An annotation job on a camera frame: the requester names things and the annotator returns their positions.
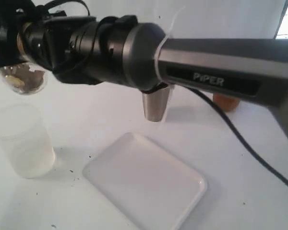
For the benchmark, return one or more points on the chocolate pieces and gold coins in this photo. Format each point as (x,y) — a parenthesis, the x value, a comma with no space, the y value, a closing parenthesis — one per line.
(25,81)

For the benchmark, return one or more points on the brown wooden cup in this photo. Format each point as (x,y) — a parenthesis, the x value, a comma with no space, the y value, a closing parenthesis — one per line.
(227,104)

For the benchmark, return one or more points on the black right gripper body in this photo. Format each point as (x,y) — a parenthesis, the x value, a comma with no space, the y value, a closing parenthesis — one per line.
(32,33)

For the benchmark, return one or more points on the white plastic tray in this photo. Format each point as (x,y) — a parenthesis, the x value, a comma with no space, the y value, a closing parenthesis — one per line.
(150,186)

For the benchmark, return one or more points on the clear shaker cup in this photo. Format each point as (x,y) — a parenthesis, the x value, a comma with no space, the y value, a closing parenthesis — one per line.
(25,66)

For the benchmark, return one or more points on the stainless steel cup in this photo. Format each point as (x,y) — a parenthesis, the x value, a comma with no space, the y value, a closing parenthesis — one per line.
(155,102)

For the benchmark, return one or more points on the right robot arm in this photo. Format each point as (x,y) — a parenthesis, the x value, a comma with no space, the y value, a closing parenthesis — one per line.
(121,50)

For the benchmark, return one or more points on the translucent plastic container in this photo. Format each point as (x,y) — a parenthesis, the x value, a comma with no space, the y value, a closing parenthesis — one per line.
(25,141)

